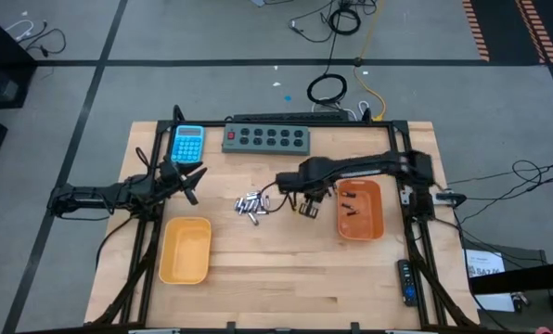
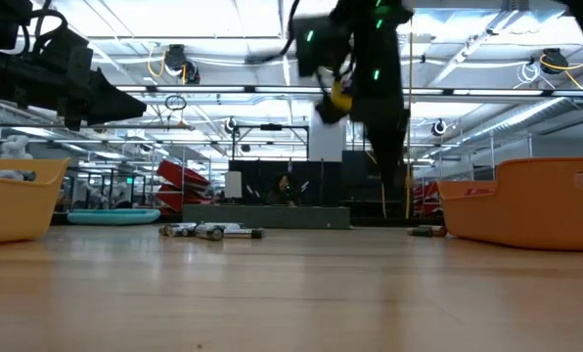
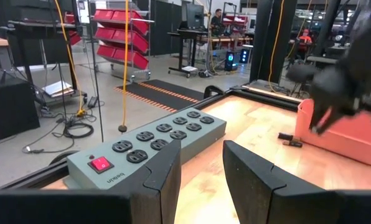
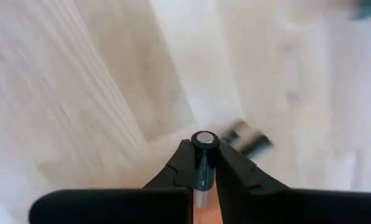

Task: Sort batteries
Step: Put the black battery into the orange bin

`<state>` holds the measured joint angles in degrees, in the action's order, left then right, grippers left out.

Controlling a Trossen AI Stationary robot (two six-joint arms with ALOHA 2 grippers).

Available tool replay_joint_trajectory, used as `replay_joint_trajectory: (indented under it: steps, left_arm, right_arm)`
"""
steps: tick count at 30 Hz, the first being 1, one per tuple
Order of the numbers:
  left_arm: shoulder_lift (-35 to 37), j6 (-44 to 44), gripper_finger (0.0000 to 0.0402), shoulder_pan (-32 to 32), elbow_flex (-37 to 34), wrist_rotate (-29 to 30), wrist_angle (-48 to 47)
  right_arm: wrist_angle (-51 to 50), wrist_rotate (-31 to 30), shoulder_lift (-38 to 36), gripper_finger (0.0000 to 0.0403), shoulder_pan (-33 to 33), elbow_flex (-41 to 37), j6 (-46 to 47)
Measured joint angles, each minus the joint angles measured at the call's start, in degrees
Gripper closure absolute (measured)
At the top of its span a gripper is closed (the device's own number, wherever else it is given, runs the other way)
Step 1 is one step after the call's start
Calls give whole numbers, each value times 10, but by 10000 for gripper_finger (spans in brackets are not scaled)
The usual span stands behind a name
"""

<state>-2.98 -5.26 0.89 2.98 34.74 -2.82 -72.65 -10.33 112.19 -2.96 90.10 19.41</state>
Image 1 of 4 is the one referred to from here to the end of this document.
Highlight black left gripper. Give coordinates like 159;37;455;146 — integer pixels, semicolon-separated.
158;160;209;207

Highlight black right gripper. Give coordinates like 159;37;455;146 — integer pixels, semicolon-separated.
276;171;336;220

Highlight orange plastic bin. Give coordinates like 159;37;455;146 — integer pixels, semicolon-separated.
336;179;385;242

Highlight blue calculator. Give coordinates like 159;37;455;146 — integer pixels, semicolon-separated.
170;124;206;165

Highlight yellow plastic bin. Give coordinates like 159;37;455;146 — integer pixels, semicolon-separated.
158;216;212;286

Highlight grey multi-socket power strip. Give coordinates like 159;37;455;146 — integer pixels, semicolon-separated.
221;123;312;157

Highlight black remote control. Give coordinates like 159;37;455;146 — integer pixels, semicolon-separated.
395;258;419;308

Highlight white printed paper sheet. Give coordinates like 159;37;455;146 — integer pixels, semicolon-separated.
464;249;517;313

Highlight dark grey side table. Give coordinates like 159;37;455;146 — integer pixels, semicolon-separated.
461;243;549;334

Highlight black cabinet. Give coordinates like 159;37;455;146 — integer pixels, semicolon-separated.
0;8;39;111

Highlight black desk bar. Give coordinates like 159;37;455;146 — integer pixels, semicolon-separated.
469;258;553;296

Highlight orange striped floor strip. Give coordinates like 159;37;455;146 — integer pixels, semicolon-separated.
461;0;491;63
515;0;553;66

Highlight black floor mat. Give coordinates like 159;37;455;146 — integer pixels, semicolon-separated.
469;0;545;64

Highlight white floor cable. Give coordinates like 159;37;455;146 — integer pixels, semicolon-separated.
5;19;34;42
311;96;357;121

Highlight coiled black floor cable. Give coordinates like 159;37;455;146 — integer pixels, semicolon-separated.
305;8;350;106
327;6;363;37

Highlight yellow floor cable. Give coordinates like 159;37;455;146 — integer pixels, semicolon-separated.
353;0;388;122

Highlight black cable with white plugs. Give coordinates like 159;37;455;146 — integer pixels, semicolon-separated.
289;13;336;45

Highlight black floor cable with plug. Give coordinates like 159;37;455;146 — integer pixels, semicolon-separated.
16;20;68;59

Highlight black cable bundle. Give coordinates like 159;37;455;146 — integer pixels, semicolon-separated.
445;159;553;261

